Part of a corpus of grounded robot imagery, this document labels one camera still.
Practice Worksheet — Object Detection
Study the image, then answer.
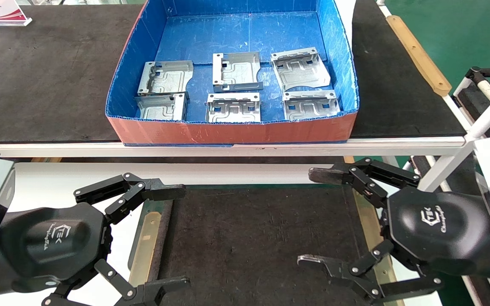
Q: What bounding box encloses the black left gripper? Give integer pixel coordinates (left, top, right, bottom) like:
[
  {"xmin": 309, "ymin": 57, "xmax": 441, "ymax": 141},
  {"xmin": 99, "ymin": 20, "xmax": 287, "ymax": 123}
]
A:
[{"xmin": 0, "ymin": 202, "xmax": 191, "ymax": 306}]

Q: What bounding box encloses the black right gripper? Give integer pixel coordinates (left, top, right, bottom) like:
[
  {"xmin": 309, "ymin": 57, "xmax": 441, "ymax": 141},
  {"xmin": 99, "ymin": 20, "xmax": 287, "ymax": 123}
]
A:
[{"xmin": 297, "ymin": 157, "xmax": 490, "ymax": 306}]

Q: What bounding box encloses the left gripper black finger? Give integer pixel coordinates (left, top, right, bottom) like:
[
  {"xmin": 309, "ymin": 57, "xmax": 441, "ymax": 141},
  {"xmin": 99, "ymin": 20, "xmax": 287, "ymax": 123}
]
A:
[{"xmin": 74, "ymin": 172, "xmax": 187, "ymax": 226}]

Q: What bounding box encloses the silver stamped metal bracket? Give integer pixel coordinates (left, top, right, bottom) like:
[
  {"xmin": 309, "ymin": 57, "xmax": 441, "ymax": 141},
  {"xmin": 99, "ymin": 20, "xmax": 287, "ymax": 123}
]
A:
[
  {"xmin": 212, "ymin": 52, "xmax": 264, "ymax": 93},
  {"xmin": 205, "ymin": 92, "xmax": 261, "ymax": 124},
  {"xmin": 137, "ymin": 60, "xmax": 194, "ymax": 96},
  {"xmin": 270, "ymin": 47, "xmax": 331, "ymax": 92},
  {"xmin": 282, "ymin": 90, "xmax": 341, "ymax": 121},
  {"xmin": 134, "ymin": 93, "xmax": 187, "ymax": 122}
]

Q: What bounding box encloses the blue corrugated box orange side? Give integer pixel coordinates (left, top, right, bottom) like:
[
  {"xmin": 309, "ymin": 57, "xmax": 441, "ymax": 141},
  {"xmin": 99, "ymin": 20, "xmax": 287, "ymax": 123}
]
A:
[{"xmin": 105, "ymin": 0, "xmax": 360, "ymax": 147}]

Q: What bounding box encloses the tan wooden edge strip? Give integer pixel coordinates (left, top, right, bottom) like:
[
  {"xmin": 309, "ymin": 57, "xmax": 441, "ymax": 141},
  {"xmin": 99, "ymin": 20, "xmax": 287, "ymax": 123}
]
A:
[
  {"xmin": 386, "ymin": 15, "xmax": 453, "ymax": 97},
  {"xmin": 128, "ymin": 211, "xmax": 162, "ymax": 287},
  {"xmin": 344, "ymin": 156, "xmax": 399, "ymax": 306}
]

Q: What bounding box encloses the dark green mat base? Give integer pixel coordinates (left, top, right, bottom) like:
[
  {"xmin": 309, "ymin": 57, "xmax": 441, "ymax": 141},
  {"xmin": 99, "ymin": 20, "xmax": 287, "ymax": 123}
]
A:
[{"xmin": 128, "ymin": 184, "xmax": 356, "ymax": 272}]

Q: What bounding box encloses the dark brown edge strip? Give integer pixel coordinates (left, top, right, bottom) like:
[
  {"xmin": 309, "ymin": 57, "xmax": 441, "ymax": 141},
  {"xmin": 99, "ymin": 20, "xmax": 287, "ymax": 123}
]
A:
[{"xmin": 146, "ymin": 199, "xmax": 174, "ymax": 281}]

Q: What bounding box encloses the black work mat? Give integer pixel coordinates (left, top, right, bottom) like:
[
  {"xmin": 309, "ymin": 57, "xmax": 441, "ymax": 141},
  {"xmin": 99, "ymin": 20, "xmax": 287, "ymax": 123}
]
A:
[{"xmin": 156, "ymin": 187, "xmax": 384, "ymax": 306}]

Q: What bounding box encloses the black side table mat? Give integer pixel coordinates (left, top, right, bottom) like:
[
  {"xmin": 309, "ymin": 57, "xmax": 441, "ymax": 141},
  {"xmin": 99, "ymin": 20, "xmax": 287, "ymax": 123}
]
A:
[{"xmin": 456, "ymin": 81, "xmax": 490, "ymax": 137}]

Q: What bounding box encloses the black pipe clamp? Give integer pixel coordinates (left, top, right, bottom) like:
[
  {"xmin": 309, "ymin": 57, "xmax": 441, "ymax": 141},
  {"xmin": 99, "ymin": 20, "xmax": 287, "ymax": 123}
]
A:
[{"xmin": 465, "ymin": 66, "xmax": 490, "ymax": 85}]

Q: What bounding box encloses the white diagonal frame pipe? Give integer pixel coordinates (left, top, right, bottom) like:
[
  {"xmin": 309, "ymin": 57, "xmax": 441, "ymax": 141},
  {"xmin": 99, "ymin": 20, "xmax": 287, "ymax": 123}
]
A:
[{"xmin": 416, "ymin": 76, "xmax": 490, "ymax": 192}]

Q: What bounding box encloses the long white table rail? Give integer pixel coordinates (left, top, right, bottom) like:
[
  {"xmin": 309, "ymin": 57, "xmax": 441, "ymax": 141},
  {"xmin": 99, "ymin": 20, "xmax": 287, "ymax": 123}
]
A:
[{"xmin": 0, "ymin": 136, "xmax": 477, "ymax": 159}]

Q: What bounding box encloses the white table side rail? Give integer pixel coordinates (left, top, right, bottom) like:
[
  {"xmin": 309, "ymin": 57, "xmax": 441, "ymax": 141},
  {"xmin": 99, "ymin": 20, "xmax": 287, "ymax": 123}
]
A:
[{"xmin": 375, "ymin": 0, "xmax": 475, "ymax": 136}]

